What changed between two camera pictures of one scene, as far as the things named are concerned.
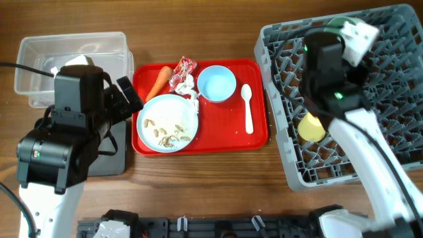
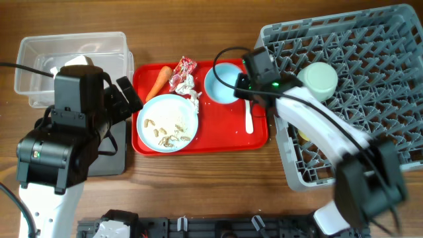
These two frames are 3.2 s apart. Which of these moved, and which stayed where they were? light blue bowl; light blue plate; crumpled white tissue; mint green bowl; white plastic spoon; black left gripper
Moved: light blue bowl; mint green bowl
Stayed: light blue plate; crumpled white tissue; black left gripper; white plastic spoon
